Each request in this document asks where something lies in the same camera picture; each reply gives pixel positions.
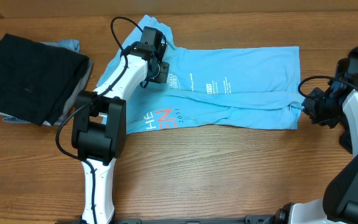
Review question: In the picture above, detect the light blue printed t-shirt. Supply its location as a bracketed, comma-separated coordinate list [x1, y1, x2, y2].
[95, 14, 305, 134]

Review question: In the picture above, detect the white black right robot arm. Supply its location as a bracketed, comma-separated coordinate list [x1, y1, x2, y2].
[265, 57, 358, 223]

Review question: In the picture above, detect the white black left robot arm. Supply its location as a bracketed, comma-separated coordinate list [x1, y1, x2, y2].
[71, 27, 169, 223]

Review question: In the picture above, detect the folded light blue garment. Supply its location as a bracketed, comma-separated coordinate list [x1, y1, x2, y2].
[43, 39, 80, 53]

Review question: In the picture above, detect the folded black garment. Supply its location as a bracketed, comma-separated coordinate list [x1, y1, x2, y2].
[0, 34, 90, 126]

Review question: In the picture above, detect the folded grey garment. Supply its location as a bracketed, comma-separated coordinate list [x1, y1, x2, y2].
[0, 60, 94, 125]

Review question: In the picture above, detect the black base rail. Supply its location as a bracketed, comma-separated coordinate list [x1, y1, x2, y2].
[54, 214, 276, 224]

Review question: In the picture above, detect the cardboard back wall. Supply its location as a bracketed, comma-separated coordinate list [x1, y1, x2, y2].
[0, 0, 358, 18]

